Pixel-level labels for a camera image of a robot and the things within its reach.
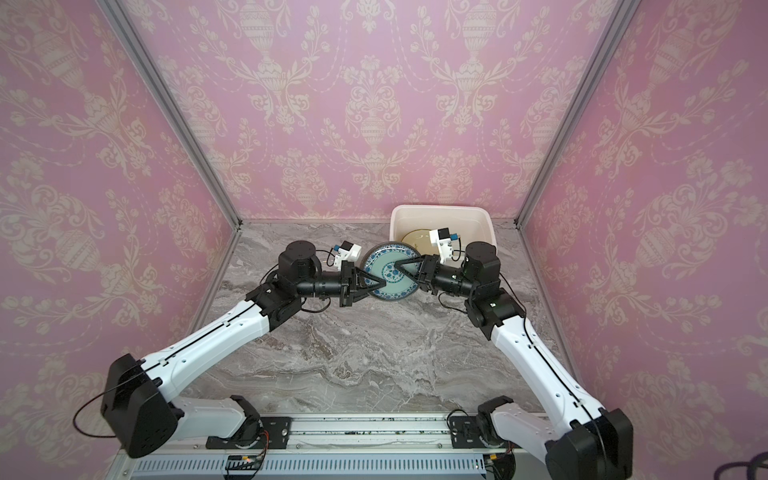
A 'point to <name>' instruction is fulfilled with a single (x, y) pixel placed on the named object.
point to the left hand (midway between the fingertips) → (385, 290)
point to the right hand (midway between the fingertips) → (396, 268)
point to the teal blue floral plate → (379, 261)
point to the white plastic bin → (470, 223)
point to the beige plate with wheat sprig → (421, 239)
